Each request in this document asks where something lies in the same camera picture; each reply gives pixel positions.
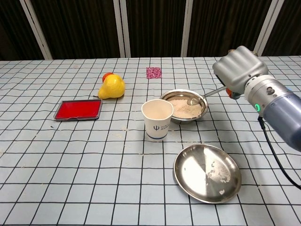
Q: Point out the yellow pear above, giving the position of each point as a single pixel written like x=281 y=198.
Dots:
x=113 y=87

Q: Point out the metal spoon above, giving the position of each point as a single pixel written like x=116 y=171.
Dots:
x=194 y=102

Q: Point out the small orange-red tomato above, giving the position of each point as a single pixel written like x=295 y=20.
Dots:
x=107 y=75

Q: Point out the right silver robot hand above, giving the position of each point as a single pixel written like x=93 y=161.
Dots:
x=240 y=68

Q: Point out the white paper cup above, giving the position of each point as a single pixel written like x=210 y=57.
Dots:
x=157 y=127

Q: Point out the black folding screen white frame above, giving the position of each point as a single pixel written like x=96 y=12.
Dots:
x=82 y=23

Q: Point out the pink patterned card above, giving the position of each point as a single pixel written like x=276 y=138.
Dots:
x=153 y=72

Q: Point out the red rectangular tray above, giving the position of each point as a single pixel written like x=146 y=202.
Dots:
x=78 y=109

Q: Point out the steel bowl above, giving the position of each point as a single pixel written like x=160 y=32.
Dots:
x=183 y=94

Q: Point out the steel plate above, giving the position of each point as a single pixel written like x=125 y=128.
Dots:
x=200 y=174

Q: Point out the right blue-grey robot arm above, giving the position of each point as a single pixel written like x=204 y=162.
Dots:
x=282 y=110

